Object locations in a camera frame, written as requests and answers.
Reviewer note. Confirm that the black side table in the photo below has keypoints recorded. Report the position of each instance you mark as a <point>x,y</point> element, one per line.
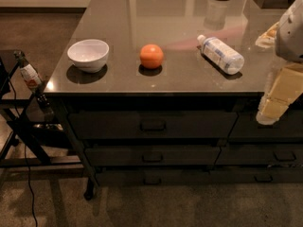
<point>23,129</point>

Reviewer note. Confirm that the sauce bottle with label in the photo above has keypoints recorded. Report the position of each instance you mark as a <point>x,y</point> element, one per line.
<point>28,72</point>

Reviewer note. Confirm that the dark drawer cabinet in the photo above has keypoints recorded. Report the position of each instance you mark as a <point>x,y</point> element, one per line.
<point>65,104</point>

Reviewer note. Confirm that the orange round fruit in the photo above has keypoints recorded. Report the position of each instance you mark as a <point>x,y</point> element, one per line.
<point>151,56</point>

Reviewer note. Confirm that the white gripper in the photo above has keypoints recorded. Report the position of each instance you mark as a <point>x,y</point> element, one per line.
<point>291,35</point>

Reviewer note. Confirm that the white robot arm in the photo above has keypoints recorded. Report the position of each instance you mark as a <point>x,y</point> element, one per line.
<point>289,40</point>

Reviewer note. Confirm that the white ceramic bowl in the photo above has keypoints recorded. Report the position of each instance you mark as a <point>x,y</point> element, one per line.
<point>89,55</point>

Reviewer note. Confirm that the drawer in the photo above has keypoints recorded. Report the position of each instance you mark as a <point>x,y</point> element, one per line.
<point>244,155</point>
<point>288,128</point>
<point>144,125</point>
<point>175,155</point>
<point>257,175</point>
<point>153,177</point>

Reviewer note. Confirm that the clear plastic water bottle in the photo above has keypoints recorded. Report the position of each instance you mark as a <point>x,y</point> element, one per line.
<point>224,56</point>

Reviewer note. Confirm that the snack bag on counter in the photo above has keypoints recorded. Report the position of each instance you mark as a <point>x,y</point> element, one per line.
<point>268,38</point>

